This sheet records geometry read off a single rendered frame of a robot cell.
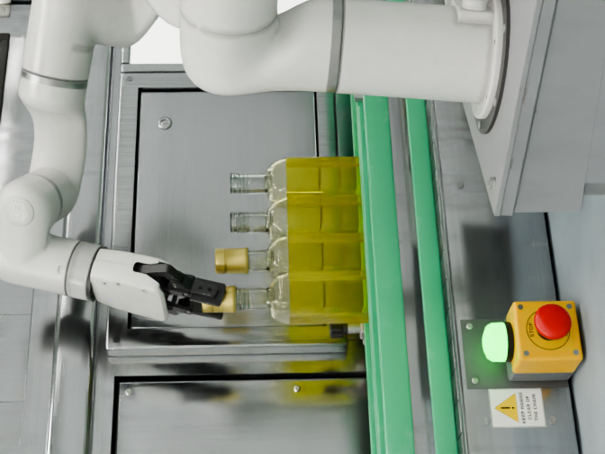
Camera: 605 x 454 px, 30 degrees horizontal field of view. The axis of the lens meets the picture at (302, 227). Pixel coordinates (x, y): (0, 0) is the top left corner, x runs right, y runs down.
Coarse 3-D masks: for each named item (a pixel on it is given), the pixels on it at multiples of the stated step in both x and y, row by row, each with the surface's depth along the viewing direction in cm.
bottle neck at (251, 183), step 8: (232, 176) 155; (240, 176) 155; (248, 176) 155; (256, 176) 155; (264, 176) 155; (232, 184) 154; (240, 184) 154; (248, 184) 154; (256, 184) 154; (264, 184) 154; (232, 192) 155; (240, 192) 155; (248, 192) 155; (256, 192) 155; (264, 192) 155
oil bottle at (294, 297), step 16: (288, 272) 147; (304, 272) 147; (320, 272) 147; (336, 272) 147; (352, 272) 147; (272, 288) 146; (288, 288) 146; (304, 288) 146; (320, 288) 146; (336, 288) 146; (352, 288) 146; (272, 304) 146; (288, 304) 145; (304, 304) 145; (320, 304) 145; (336, 304) 145; (352, 304) 145; (288, 320) 147; (304, 320) 148; (320, 320) 148; (336, 320) 148; (352, 320) 148; (368, 320) 148
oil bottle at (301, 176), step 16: (288, 160) 154; (304, 160) 154; (320, 160) 154; (336, 160) 155; (352, 160) 155; (272, 176) 154; (288, 176) 153; (304, 176) 153; (320, 176) 153; (336, 176) 153; (352, 176) 154; (272, 192) 153; (288, 192) 153; (304, 192) 153; (320, 192) 153; (336, 192) 153; (352, 192) 153
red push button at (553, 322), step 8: (552, 304) 121; (536, 312) 121; (544, 312) 121; (552, 312) 121; (560, 312) 121; (536, 320) 120; (544, 320) 120; (552, 320) 120; (560, 320) 120; (568, 320) 120; (536, 328) 121; (544, 328) 120; (552, 328) 120; (560, 328) 120; (568, 328) 120; (544, 336) 120; (552, 336) 120; (560, 336) 120
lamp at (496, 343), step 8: (488, 328) 125; (496, 328) 124; (504, 328) 124; (512, 328) 124; (488, 336) 124; (496, 336) 124; (504, 336) 124; (512, 336) 124; (488, 344) 124; (496, 344) 124; (504, 344) 124; (512, 344) 124; (488, 352) 125; (496, 352) 124; (504, 352) 124; (512, 352) 124; (496, 360) 125; (504, 360) 125
